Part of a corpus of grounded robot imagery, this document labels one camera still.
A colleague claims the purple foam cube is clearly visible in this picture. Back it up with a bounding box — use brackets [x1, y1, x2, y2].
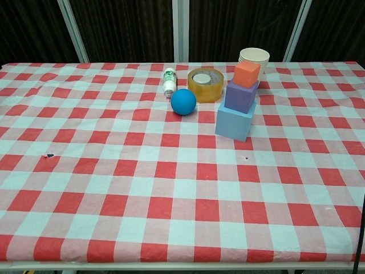
[224, 78, 260, 115]

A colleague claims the small orange cube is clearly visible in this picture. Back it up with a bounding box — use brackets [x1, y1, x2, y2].
[233, 62, 261, 88]

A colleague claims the white paper cup stack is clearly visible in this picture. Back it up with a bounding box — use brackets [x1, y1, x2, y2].
[238, 47, 270, 75]

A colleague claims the blue ball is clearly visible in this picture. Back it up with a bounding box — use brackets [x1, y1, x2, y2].
[171, 88, 197, 116]

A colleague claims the amber packing tape roll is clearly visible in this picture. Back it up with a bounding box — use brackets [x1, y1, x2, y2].
[187, 67, 225, 104]

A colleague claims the large light blue cube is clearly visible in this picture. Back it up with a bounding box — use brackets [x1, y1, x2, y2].
[214, 101, 257, 143]

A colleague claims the white bottle green label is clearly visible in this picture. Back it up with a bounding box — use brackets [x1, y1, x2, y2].
[163, 67, 178, 98]

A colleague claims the red white checkered tablecloth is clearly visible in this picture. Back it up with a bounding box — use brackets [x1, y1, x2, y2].
[0, 61, 365, 263]

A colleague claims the dark brown curtain panel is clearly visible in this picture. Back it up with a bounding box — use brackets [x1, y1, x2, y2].
[0, 0, 83, 65]
[188, 0, 303, 63]
[293, 0, 365, 62]
[70, 0, 175, 63]

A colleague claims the white partition post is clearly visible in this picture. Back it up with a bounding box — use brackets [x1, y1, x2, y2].
[56, 0, 90, 63]
[171, 0, 189, 63]
[283, 0, 314, 62]

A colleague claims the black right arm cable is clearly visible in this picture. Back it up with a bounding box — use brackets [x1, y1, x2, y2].
[352, 194, 365, 274]

